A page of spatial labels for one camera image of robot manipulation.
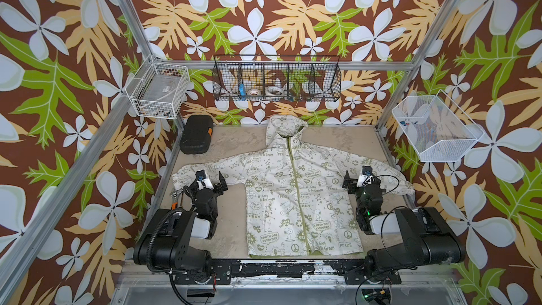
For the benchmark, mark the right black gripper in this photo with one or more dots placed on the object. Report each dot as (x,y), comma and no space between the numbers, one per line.
(353,183)

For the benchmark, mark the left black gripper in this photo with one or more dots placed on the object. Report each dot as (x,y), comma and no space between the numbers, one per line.
(224,187)

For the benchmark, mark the white green printed jacket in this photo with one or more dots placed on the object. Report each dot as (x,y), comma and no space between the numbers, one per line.
(295,202)

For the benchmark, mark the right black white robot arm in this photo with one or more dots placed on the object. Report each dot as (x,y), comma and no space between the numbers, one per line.
(426,237)

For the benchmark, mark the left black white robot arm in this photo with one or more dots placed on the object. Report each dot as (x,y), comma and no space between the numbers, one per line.
(164,245)

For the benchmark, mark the black tool case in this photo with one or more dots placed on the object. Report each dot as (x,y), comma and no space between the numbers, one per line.
(197,135)

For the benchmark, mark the blue item in basket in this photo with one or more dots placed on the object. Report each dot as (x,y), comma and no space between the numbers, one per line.
(242,90)

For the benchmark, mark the white mesh basket right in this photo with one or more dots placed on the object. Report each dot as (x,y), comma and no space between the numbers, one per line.
(436,127)

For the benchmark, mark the white tape roll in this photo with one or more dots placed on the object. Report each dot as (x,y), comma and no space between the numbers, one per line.
(274,91)

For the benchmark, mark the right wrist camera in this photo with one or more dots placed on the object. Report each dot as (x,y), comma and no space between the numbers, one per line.
(366,176)

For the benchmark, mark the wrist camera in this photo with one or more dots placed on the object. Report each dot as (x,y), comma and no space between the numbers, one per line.
(202,181)
(366,176)

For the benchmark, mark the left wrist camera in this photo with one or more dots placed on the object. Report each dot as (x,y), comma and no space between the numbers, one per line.
(202,181)

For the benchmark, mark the orange handled wrench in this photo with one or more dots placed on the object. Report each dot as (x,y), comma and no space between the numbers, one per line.
(177,198)

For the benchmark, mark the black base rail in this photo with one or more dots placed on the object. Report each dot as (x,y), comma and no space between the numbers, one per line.
(226,271)

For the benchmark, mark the black wire wall basket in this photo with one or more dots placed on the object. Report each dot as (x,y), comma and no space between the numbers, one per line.
(306,78)

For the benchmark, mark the white wire basket left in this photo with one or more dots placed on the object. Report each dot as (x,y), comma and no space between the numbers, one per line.
(157,89)

